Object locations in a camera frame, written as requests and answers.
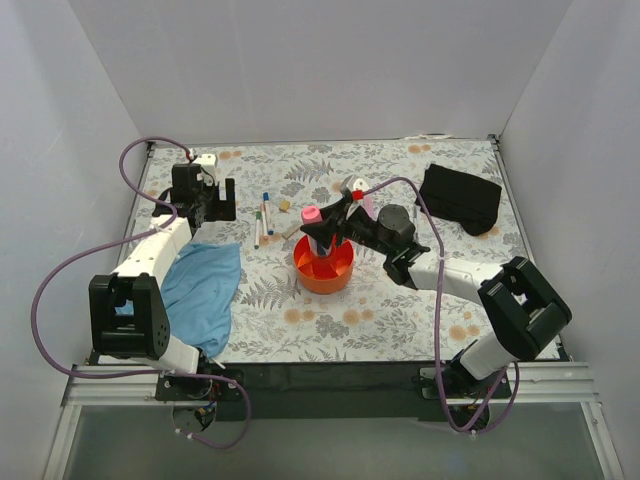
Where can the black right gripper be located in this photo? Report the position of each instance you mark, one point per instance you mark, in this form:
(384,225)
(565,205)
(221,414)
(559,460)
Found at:
(335,220)

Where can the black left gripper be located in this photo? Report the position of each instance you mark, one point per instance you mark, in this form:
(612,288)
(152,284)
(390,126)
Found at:
(220,205)

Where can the pink capped glue bottle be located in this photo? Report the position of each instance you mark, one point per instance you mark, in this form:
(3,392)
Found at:
(320,242)

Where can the light purple marker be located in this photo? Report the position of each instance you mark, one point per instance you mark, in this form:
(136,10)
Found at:
(367,204)

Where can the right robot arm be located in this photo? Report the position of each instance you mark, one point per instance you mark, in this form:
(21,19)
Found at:
(525,311)

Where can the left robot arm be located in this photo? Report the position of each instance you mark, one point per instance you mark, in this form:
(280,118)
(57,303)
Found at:
(128,316)

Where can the green capped marker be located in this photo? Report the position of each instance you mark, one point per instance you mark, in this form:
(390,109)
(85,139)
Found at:
(258,230)

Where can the blue capped marker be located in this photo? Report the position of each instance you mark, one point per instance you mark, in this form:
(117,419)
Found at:
(268,214)

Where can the orange capped marker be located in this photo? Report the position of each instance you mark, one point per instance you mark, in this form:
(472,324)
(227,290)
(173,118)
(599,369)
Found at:
(263,221)

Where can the small tan eraser block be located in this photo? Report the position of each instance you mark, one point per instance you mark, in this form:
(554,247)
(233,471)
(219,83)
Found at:
(285,205)

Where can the orange round divided organizer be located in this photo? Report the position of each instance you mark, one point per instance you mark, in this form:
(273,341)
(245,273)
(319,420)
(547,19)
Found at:
(324,275)

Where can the light blue cloth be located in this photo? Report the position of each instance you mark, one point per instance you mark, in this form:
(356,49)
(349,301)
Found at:
(198,286)

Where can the black folded cloth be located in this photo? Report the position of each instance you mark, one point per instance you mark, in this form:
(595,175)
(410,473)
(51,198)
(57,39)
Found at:
(466,199)

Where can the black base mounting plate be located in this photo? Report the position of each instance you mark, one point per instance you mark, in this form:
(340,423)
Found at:
(337,390)

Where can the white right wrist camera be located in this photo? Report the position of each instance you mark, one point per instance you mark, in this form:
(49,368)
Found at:
(357,187)

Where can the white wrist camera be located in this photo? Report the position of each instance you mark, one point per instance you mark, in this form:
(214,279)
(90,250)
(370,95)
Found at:
(357,187)
(208,167)

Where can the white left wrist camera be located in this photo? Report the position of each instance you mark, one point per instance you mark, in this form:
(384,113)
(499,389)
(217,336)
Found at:
(208,167)

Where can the aluminium front rail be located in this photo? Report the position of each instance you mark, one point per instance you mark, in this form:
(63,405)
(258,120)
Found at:
(123,384)

